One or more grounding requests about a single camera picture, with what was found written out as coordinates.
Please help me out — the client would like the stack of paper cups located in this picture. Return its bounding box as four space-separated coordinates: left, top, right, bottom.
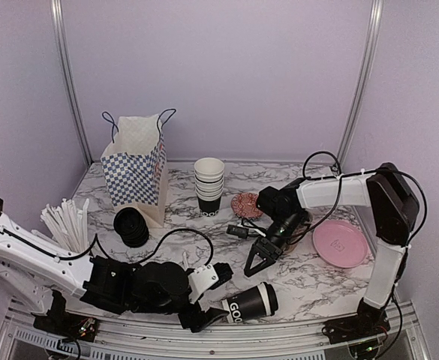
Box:
194 157 225 217

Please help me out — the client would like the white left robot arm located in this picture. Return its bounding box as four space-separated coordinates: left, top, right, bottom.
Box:
0 198 233 341

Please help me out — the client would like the stack of black lids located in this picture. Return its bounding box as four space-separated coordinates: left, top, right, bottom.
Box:
113 207 149 248

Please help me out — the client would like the right aluminium frame post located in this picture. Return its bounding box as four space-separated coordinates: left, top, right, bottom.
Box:
337 0 384 167

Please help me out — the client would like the red patterned ceramic bowl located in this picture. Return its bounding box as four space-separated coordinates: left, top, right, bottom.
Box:
230 192 263 220

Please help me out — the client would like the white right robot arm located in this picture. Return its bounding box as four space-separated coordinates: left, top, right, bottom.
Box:
244 163 426 336

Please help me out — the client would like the aluminium frame post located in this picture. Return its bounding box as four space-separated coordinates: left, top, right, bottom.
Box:
337 0 384 167
50 0 94 167

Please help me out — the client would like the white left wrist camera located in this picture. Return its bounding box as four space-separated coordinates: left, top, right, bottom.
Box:
188 265 218 304

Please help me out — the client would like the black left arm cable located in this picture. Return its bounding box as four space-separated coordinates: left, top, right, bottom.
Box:
0 215 215 267

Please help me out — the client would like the bundle of white straws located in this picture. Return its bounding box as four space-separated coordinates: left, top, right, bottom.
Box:
32 198 90 253

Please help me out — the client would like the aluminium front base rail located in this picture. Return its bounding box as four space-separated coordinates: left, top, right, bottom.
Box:
0 295 430 360

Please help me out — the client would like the pink round plate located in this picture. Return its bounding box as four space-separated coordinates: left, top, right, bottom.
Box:
312 220 368 269

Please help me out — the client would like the black paper coffee cup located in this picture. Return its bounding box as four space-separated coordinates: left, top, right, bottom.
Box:
222 283 271 323

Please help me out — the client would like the checkered paper takeout bag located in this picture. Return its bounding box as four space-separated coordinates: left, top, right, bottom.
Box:
101 108 176 228

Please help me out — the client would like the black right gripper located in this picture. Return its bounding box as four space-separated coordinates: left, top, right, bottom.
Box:
245 211 305 277

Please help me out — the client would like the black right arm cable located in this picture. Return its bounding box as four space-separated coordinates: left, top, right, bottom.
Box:
241 151 428 331

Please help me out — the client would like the left aluminium frame post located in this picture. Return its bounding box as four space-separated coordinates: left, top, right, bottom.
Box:
50 0 94 167

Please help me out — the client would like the black plastic cup lid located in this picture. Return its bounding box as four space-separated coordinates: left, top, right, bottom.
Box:
260 282 279 316

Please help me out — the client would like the brown cardboard cup carrier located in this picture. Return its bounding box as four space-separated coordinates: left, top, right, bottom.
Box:
284 211 313 254

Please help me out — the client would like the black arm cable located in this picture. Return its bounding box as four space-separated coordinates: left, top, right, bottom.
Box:
241 151 428 331
0 215 215 267

